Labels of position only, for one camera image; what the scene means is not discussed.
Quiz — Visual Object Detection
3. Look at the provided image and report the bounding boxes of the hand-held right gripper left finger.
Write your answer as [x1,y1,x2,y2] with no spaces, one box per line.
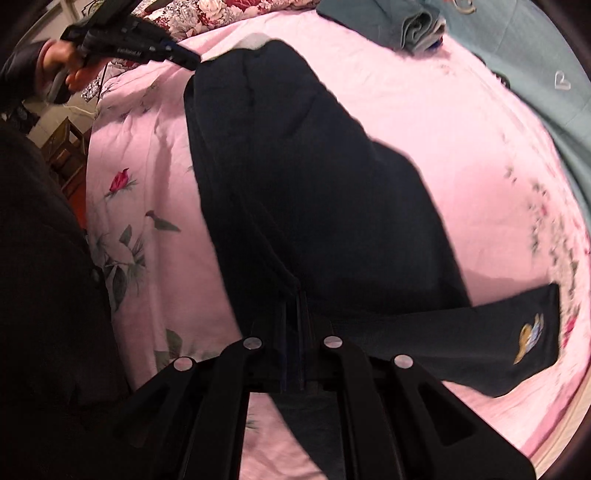
[111,293,303,480]

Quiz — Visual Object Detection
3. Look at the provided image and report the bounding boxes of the wooden chair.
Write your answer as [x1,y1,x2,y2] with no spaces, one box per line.
[28,116,89,197]

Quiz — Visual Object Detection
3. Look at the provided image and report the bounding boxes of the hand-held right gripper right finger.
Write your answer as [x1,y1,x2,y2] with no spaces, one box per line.
[302,294,537,480]

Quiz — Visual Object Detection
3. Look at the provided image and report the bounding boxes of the person's dark clothing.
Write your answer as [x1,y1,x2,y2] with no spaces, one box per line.
[0,122,134,480]

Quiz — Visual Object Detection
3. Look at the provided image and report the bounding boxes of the pink floral bed sheet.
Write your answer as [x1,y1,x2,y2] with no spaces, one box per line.
[85,9,591,480]

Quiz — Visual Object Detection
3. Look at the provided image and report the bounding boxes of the red floral blanket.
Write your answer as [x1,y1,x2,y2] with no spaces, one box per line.
[81,0,321,100]

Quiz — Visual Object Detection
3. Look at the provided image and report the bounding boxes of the teal blanket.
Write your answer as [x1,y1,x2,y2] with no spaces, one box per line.
[318,0,591,185]

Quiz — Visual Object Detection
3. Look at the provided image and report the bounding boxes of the person's left hand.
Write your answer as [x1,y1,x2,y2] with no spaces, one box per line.
[41,41,94,93]

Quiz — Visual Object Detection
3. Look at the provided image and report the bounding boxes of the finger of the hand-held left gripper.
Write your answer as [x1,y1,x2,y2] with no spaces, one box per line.
[136,25,202,71]

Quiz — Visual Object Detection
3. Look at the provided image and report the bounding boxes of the folded teal cloth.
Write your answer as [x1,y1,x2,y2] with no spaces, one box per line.
[318,0,448,56]

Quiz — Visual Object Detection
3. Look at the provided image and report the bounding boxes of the dark navy pants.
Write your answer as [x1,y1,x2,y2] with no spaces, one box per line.
[184,39,561,480]

